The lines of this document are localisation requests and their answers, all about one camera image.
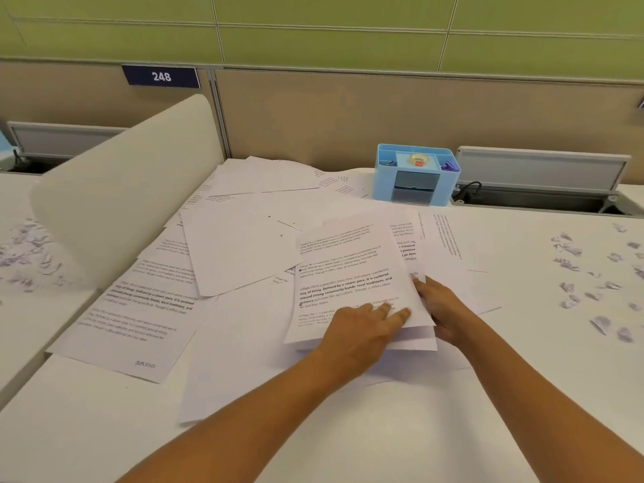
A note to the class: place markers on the person's right hand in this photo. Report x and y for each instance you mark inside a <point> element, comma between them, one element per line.
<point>448,316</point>

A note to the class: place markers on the person's left hand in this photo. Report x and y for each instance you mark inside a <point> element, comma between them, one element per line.
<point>357,337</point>

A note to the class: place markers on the gathered printed sheet bundle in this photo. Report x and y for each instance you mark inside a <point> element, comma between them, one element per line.
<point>347,276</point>

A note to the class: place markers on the heap of paper scraps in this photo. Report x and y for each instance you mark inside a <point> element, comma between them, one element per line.
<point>568,246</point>
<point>25,246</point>

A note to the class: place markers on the pile of printed papers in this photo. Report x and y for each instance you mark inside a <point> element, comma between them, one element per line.
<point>241,246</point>

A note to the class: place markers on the clear tape roll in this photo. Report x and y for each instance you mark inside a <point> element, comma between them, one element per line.
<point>413,158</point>

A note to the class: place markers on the person's right forearm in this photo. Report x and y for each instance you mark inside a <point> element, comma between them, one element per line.
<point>543,397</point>

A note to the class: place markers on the person's left forearm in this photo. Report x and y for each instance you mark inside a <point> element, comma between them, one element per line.
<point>241,422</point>

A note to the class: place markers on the white desk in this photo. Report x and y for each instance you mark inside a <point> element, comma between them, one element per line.
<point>20,337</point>
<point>528,321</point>

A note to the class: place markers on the beige partition panel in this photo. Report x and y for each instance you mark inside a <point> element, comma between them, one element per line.
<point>60,100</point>
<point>352,110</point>

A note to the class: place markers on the white side divider panel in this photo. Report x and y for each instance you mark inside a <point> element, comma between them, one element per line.
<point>126,186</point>

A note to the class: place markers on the grey partition post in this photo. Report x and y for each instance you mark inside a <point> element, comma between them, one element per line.
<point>220,120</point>

